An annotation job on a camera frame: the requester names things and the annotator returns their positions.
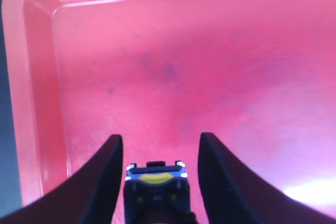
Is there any red plastic tray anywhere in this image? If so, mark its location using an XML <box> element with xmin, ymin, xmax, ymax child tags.
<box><xmin>1</xmin><ymin>0</ymin><xmax>335</xmax><ymax>216</ymax></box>

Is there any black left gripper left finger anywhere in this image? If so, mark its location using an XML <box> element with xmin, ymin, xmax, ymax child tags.
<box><xmin>1</xmin><ymin>135</ymin><xmax>123</xmax><ymax>223</ymax></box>

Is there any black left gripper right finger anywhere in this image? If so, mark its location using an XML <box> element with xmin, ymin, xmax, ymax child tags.
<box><xmin>198</xmin><ymin>132</ymin><xmax>335</xmax><ymax>223</ymax></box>

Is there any red mushroom push button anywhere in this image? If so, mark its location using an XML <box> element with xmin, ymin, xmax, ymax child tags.
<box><xmin>123</xmin><ymin>161</ymin><xmax>198</xmax><ymax>223</ymax></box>

